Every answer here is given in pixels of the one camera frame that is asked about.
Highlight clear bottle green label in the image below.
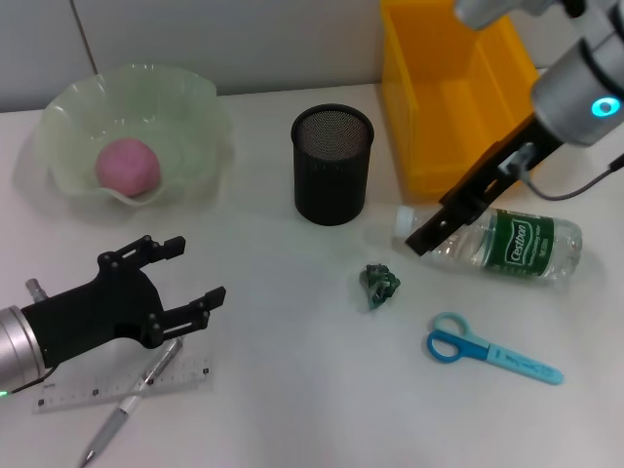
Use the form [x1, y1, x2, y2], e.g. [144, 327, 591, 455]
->
[392, 204, 584, 293]

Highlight translucent green fruit bowl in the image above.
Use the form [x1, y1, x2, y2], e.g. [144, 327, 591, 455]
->
[38, 61, 234, 209]

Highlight black mesh pen holder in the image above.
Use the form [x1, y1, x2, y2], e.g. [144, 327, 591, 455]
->
[291, 102, 375, 227]

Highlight green plastic scrap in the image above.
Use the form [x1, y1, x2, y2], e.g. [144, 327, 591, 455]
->
[359, 262, 402, 312]

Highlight pink peach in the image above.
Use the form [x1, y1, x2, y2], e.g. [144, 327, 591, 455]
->
[95, 137, 161, 198]

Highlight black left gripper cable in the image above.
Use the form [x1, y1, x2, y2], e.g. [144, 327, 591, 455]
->
[7, 365, 58, 394]

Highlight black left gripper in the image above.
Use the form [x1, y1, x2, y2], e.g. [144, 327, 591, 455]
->
[21, 235, 228, 370]

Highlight yellow plastic bin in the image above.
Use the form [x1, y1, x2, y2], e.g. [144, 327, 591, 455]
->
[379, 0, 542, 197]

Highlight transparent plastic ruler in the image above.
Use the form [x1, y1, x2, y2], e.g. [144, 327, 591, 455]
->
[31, 357, 215, 415]

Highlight blue scissors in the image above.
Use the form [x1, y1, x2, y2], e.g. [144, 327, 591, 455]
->
[426, 311, 566, 386]

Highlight silver left gripper connector stud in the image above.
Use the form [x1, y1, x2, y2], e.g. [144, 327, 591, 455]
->
[26, 277, 49, 304]

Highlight silver pen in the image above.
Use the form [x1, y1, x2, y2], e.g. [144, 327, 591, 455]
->
[77, 337, 185, 464]

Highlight grey right gripper cable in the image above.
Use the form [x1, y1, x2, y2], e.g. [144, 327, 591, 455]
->
[499, 142, 624, 201]

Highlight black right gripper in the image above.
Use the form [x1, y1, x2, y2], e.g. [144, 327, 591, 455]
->
[404, 113, 569, 257]

